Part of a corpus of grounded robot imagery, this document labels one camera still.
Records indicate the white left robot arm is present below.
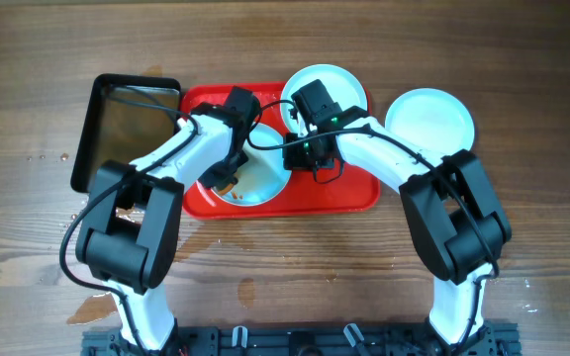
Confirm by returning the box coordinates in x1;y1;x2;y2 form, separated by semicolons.
61;98;261;355

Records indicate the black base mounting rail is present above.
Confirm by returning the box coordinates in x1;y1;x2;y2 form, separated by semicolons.
80;321;523;356

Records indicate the orange sponge with green scourer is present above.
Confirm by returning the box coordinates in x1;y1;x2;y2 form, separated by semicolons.
214;183;243;201

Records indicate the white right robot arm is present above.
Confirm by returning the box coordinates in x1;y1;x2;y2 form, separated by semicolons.
284;106;512;355

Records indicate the light blue plate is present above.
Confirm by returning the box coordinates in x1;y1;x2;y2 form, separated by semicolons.
385;88;476;155
280;64;370;137
211;141;292;207

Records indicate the black water tray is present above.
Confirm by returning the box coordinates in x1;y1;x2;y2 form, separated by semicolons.
70;73;182;193

